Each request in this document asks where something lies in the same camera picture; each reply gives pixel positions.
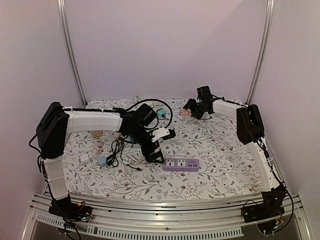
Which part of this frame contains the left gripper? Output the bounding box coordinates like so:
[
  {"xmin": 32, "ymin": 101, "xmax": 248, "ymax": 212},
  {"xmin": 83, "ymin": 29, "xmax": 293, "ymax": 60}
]
[{"xmin": 127, "ymin": 126, "xmax": 165, "ymax": 164}]

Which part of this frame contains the pink charger plug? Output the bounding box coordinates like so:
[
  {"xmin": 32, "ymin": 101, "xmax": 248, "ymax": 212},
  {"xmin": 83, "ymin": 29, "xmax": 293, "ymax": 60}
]
[{"xmin": 181, "ymin": 108, "xmax": 191, "ymax": 117}]

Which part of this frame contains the purple power strip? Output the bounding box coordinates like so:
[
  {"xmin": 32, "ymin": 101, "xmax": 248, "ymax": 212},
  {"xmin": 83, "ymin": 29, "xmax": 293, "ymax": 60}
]
[{"xmin": 163, "ymin": 158, "xmax": 200, "ymax": 172}]

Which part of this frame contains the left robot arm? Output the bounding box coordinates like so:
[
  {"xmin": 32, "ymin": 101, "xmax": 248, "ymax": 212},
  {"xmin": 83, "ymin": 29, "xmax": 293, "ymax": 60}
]
[{"xmin": 32, "ymin": 102, "xmax": 164, "ymax": 217}]

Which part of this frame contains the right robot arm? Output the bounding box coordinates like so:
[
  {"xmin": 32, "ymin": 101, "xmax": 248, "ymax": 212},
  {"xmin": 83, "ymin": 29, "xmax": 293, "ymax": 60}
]
[{"xmin": 183, "ymin": 86, "xmax": 286, "ymax": 218}]

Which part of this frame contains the light blue charger plug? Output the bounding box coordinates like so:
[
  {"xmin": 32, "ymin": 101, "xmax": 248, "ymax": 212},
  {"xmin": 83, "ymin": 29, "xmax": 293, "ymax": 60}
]
[{"xmin": 97, "ymin": 156, "xmax": 107, "ymax": 167}]

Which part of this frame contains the beige charger plug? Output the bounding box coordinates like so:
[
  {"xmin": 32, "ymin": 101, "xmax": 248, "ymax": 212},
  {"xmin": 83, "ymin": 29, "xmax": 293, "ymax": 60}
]
[{"xmin": 90, "ymin": 130, "xmax": 103, "ymax": 138}]

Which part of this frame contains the white charger plug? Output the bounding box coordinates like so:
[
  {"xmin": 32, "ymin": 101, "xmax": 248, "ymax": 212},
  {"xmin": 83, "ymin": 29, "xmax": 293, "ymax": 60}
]
[{"xmin": 80, "ymin": 154, "xmax": 90, "ymax": 164}]

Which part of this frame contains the floral table cloth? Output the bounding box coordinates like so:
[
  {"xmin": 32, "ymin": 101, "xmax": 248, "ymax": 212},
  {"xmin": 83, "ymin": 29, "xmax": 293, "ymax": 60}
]
[{"xmin": 62, "ymin": 99, "xmax": 262, "ymax": 201}]

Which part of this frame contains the white power strip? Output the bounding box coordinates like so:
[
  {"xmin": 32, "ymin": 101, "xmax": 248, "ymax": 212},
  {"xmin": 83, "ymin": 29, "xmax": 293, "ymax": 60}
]
[{"xmin": 117, "ymin": 99, "xmax": 133, "ymax": 109}]

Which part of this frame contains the white coiled power cord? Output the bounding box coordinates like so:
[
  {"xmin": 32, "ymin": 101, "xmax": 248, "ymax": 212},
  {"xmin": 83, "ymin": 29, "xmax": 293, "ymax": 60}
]
[{"xmin": 122, "ymin": 151, "xmax": 151, "ymax": 166}]

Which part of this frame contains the beige short cable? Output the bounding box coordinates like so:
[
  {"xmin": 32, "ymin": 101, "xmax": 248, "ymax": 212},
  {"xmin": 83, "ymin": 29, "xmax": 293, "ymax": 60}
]
[{"xmin": 94, "ymin": 139, "xmax": 106, "ymax": 156}]

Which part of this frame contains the aluminium front rail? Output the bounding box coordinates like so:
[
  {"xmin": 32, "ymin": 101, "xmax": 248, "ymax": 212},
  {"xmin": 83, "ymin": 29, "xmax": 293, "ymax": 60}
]
[{"xmin": 21, "ymin": 192, "xmax": 312, "ymax": 240}]

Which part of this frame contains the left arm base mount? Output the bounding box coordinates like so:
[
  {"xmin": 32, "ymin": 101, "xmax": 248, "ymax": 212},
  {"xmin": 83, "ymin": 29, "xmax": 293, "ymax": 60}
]
[{"xmin": 48, "ymin": 195, "xmax": 93, "ymax": 222}]

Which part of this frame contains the right aluminium frame post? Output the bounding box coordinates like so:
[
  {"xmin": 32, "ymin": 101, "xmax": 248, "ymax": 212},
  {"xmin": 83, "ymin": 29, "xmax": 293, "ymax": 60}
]
[{"xmin": 245, "ymin": 0, "xmax": 275, "ymax": 105}]

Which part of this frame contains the aluminium frame post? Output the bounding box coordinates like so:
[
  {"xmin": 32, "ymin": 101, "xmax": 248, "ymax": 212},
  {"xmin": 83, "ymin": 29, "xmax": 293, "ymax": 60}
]
[
  {"xmin": 57, "ymin": 0, "xmax": 88, "ymax": 106},
  {"xmin": 245, "ymin": 0, "xmax": 275, "ymax": 105}
]

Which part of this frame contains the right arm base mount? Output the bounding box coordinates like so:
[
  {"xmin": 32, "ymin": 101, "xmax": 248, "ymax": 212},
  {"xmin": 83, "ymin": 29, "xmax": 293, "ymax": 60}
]
[{"xmin": 241, "ymin": 185, "xmax": 288, "ymax": 223}]

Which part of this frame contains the left aluminium frame post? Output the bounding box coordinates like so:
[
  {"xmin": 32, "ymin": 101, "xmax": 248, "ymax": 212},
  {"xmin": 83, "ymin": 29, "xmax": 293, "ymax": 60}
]
[{"xmin": 57, "ymin": 0, "xmax": 88, "ymax": 106}]

